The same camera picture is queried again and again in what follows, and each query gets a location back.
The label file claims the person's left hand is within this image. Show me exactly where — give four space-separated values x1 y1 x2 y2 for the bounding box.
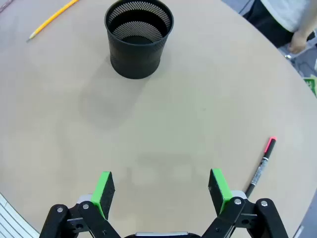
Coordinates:
288 31 310 55

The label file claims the white ribbed panel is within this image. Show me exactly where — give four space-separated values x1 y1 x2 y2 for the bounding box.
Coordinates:
0 192 41 238

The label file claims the person's left forearm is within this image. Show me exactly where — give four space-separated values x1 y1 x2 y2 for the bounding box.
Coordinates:
296 13 317 40

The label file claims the right gripper black green left finger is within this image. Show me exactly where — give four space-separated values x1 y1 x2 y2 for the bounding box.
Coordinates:
39 171 122 238

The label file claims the black marker with red cap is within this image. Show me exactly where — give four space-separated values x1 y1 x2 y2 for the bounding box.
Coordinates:
244 136 277 196

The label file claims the green floor object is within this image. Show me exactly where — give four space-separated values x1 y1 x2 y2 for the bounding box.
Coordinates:
303 76 317 95

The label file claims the black mesh pen holder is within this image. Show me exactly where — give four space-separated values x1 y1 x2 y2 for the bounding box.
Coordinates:
104 0 174 80

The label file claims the yellow pencil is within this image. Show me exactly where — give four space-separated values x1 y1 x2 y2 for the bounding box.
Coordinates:
26 0 80 43

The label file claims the right gripper black green right finger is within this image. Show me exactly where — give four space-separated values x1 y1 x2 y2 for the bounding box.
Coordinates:
201 168 289 238

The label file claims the person in white t-shirt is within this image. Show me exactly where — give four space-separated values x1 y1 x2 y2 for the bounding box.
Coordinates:
242 0 317 49

